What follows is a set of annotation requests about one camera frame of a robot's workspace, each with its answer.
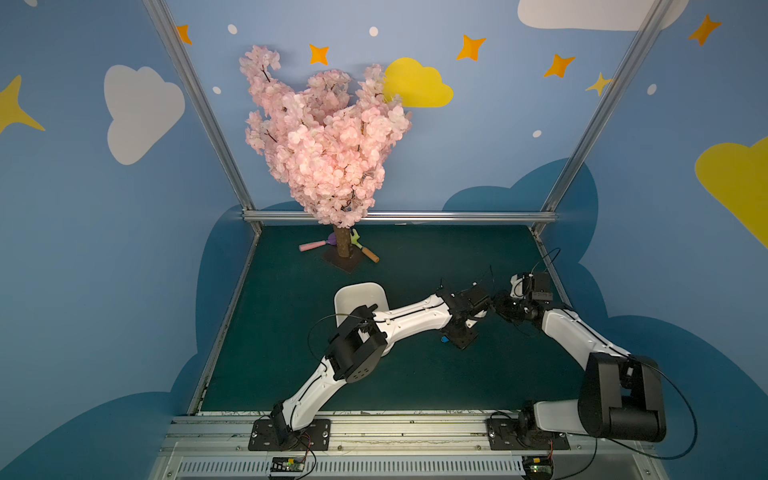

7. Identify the white storage box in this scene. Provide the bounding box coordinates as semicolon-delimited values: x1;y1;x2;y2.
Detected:
334;282;390;326

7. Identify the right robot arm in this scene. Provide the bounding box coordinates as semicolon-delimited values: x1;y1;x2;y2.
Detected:
494;272;667;442

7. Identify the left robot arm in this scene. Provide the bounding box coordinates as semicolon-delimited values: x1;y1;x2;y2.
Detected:
270;284;491;436

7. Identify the green orange toy tool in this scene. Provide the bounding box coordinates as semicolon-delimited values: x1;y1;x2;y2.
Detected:
350;228;380;263

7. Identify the right controller board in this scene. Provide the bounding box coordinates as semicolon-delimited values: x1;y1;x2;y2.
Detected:
522;456;554;480

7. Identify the controller board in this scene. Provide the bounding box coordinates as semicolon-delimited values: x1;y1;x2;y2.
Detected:
522;456;554;480
269;457;305;477

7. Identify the pink marker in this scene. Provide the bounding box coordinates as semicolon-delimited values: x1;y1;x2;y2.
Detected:
299;240;327;252

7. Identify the green table mat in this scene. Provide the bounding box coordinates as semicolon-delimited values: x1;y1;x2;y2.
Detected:
203;225;583;411

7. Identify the left controller board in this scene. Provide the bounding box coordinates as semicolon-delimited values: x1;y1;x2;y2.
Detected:
269;457;305;477

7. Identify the pink cherry blossom tree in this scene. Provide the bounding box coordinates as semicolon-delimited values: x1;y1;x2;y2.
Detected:
239;46;411;262

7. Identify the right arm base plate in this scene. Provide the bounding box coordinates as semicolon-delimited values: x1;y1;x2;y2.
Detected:
485;416;570;451

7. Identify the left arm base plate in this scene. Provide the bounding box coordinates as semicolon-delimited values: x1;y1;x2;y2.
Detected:
247;418;332;451

